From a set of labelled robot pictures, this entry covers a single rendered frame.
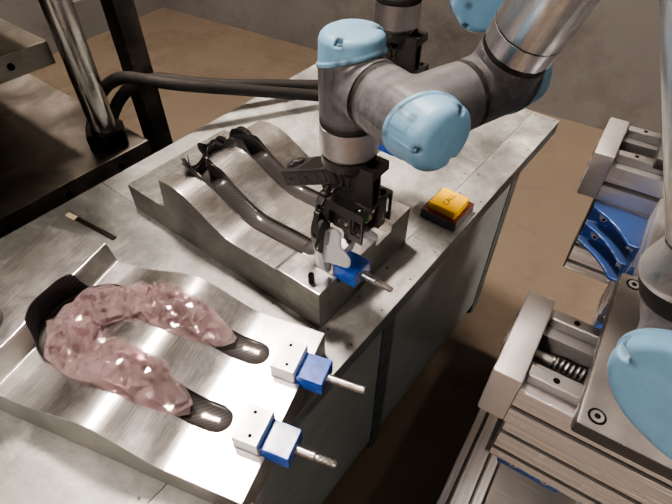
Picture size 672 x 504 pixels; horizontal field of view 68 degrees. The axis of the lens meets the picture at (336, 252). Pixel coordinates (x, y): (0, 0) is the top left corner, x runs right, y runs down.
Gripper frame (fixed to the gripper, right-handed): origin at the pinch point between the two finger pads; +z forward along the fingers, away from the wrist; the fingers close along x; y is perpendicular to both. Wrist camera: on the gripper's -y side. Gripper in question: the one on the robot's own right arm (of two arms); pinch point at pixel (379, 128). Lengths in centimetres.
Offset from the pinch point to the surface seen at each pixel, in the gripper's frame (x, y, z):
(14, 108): -31, -98, 16
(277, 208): -24.6, -5.0, 6.7
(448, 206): 0.5, 17.2, 11.4
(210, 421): -59, 15, 10
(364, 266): -28.6, 17.4, 3.9
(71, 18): -24, -60, -14
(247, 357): -49, 11, 10
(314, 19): 185, -175, 75
